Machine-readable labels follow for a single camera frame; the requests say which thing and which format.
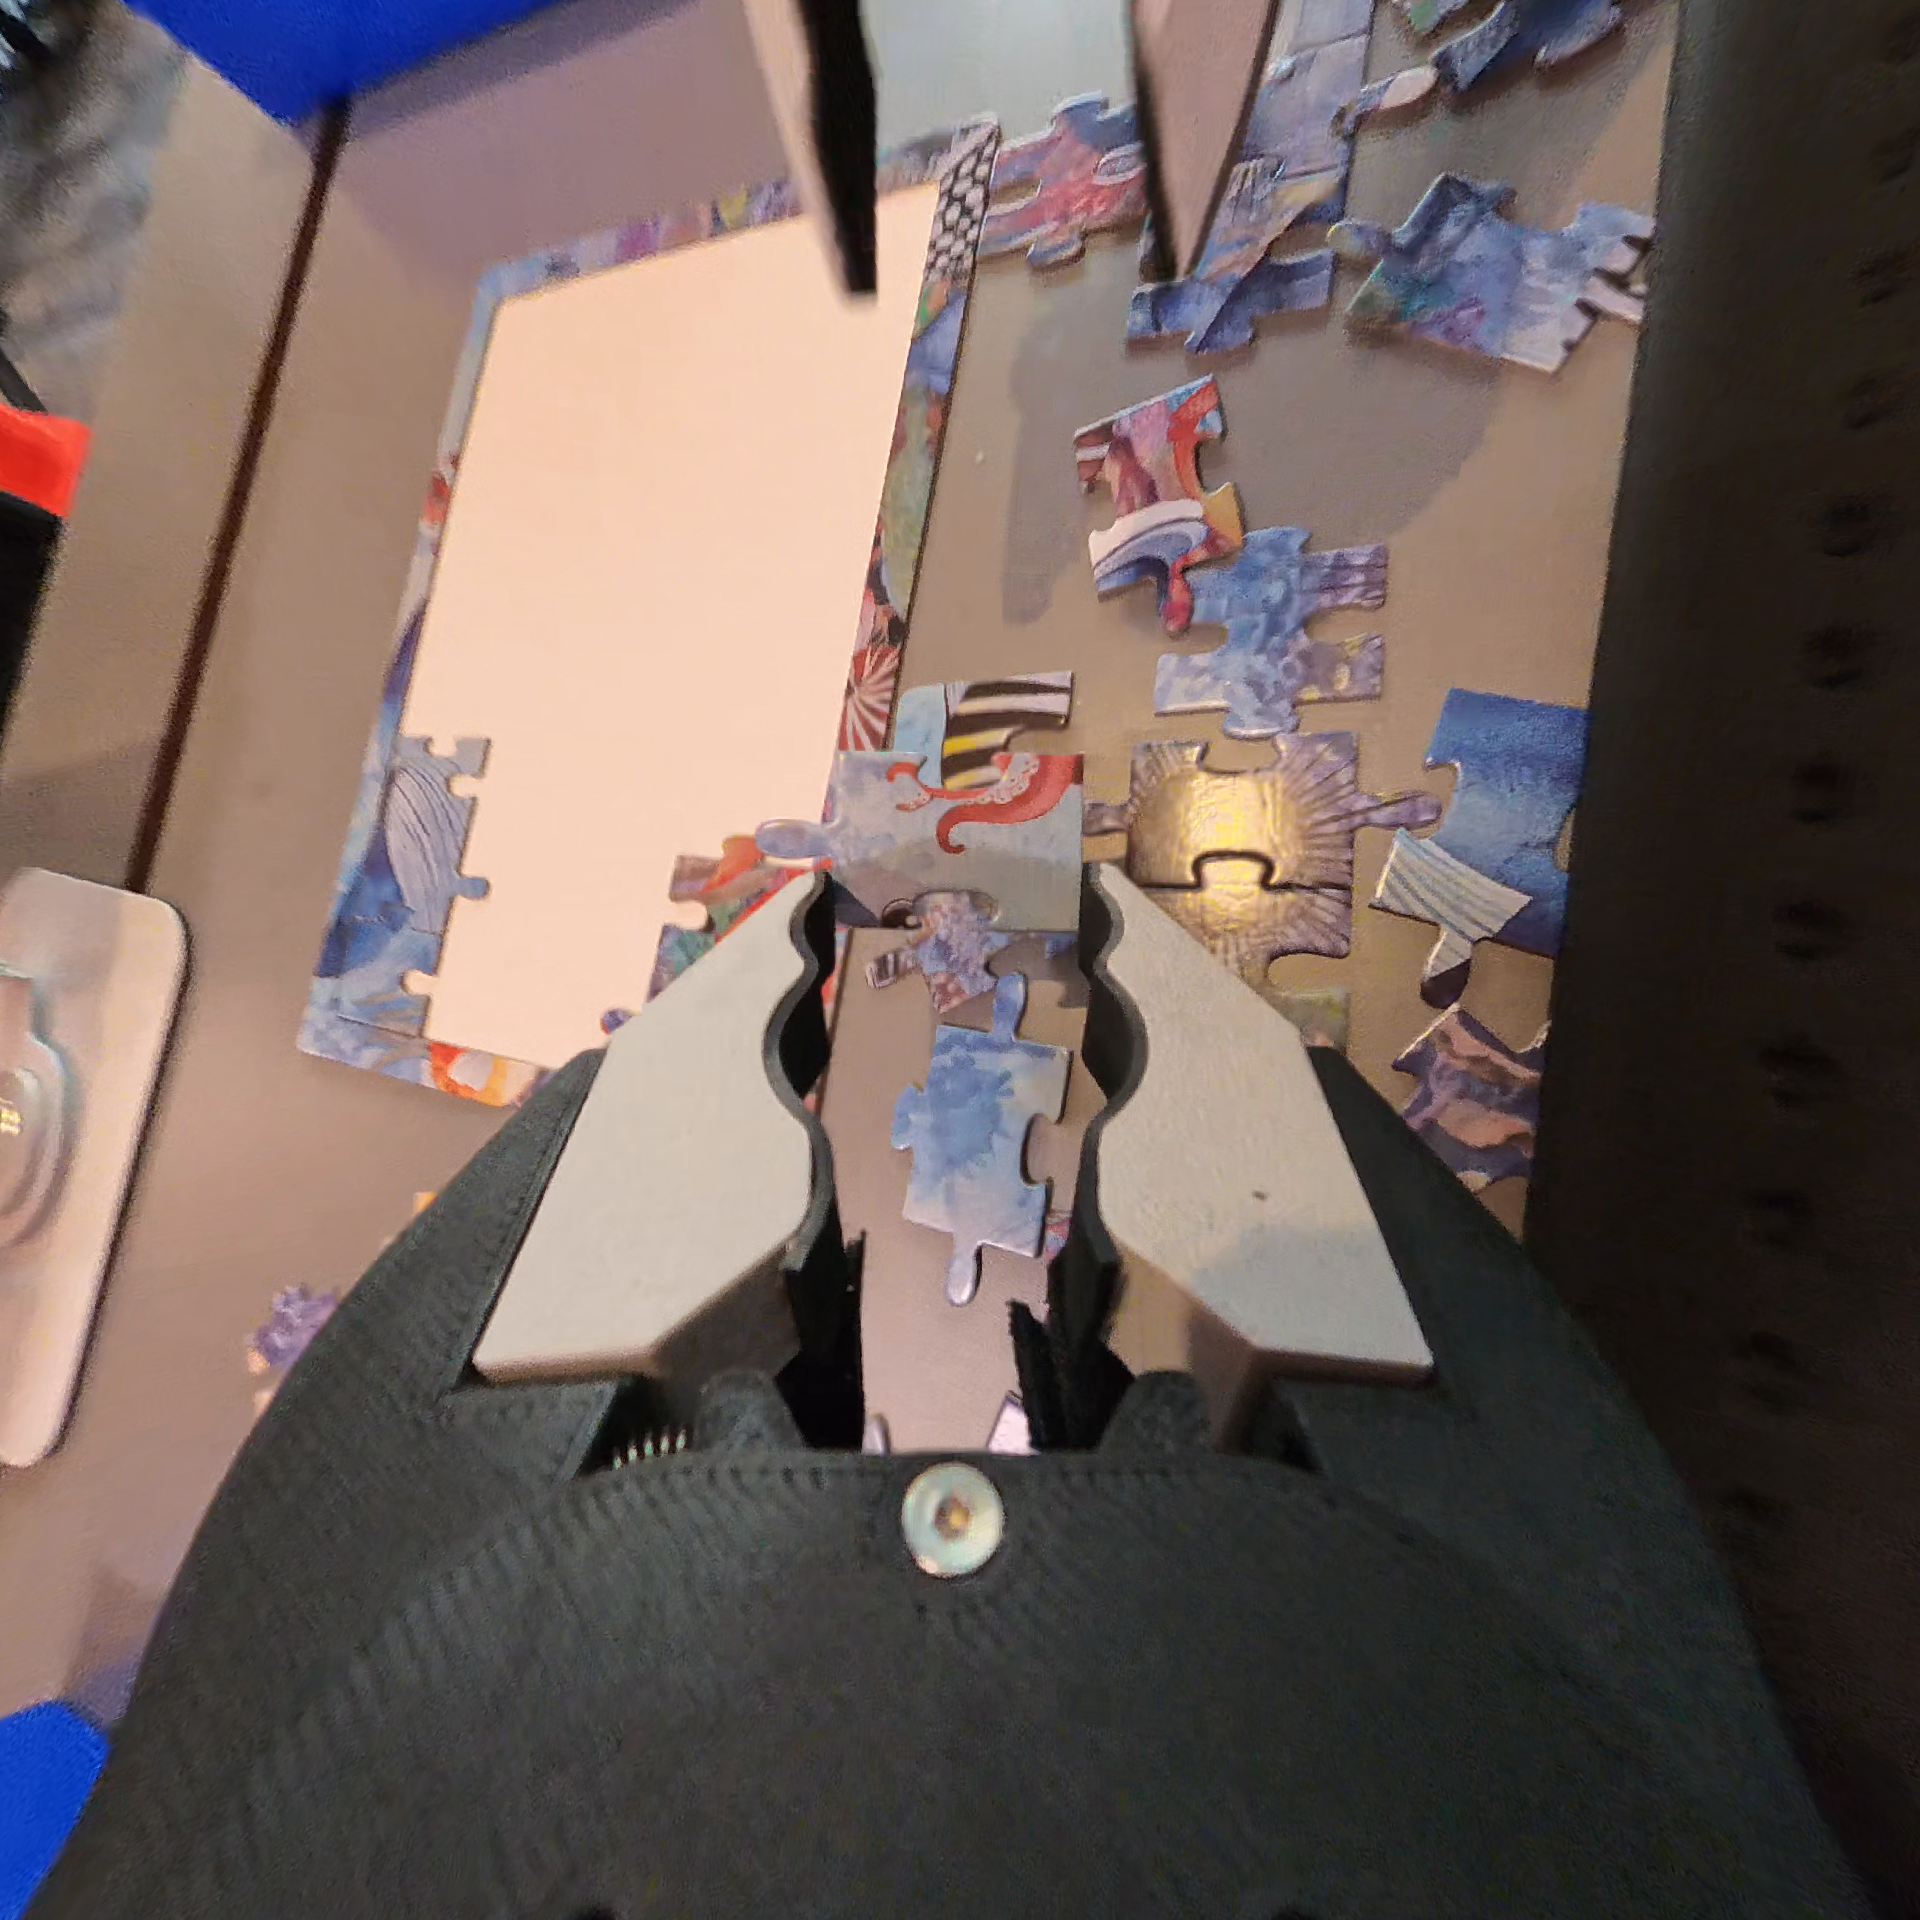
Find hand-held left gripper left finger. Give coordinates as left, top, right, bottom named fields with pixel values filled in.
left=472, top=869, right=869, bottom=1452

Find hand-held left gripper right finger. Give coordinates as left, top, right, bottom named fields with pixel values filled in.
left=1003, top=861, right=1440, bottom=1453

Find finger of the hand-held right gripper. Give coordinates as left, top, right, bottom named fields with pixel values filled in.
left=1128, top=0, right=1287, bottom=282
left=743, top=0, right=880, bottom=296

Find joined blue coral puzzle section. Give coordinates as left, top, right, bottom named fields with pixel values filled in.
left=983, top=0, right=1376, bottom=357

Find orange coral puzzle piece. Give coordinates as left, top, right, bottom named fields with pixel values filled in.
left=601, top=899, right=753, bottom=1038

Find urchin and green puzzle piece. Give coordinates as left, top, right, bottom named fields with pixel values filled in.
left=1184, top=869, right=1359, bottom=1050

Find orange claw puzzle piece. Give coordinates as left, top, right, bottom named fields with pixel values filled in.
left=668, top=830, right=835, bottom=909

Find jigsaw puzzle pieces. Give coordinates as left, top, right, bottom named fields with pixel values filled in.
left=246, top=0, right=1659, bottom=1457

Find black sea urchin puzzle piece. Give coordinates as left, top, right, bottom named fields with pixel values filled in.
left=1083, top=731, right=1442, bottom=889

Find joined blue whale puzzle section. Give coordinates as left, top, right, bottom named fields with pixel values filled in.
left=306, top=735, right=494, bottom=1050

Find red octopus puzzle piece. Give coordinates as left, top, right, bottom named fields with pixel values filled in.
left=938, top=749, right=1085, bottom=901

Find striped fish puzzle piece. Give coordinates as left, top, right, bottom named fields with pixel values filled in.
left=900, top=672, right=1076, bottom=788

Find blue bubble puzzle piece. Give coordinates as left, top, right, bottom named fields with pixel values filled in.
left=1154, top=527, right=1389, bottom=739

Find black perforated padded panel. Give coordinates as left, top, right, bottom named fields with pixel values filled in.
left=1531, top=0, right=1920, bottom=1920

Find orange cloth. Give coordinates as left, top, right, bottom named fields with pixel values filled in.
left=0, top=406, right=91, bottom=519

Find black office chair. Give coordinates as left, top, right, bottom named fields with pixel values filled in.
left=0, top=509, right=63, bottom=752

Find puzzle frame board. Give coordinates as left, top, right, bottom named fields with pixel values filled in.
left=297, top=116, right=1005, bottom=1112

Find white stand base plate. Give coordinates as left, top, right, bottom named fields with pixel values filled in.
left=0, top=869, right=189, bottom=1469

